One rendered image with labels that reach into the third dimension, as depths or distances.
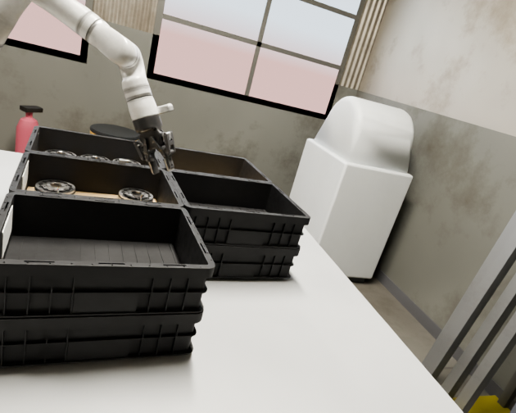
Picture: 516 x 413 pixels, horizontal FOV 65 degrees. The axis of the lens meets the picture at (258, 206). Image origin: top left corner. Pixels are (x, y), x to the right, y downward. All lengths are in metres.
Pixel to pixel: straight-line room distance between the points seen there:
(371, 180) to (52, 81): 2.44
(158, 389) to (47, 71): 2.93
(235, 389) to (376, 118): 2.15
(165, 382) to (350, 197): 2.04
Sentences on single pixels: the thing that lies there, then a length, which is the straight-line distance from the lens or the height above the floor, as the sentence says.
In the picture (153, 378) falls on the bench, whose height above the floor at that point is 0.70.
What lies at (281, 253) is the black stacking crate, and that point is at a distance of 1.25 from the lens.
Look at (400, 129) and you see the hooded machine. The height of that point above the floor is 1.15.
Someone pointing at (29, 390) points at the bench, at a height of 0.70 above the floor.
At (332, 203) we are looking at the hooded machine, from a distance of 2.66.
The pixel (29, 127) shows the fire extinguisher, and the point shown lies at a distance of 3.25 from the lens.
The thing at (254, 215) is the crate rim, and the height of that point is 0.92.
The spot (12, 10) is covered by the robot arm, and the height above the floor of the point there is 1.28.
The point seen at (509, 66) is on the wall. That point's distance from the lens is 2.86.
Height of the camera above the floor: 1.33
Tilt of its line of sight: 20 degrees down
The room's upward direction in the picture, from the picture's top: 16 degrees clockwise
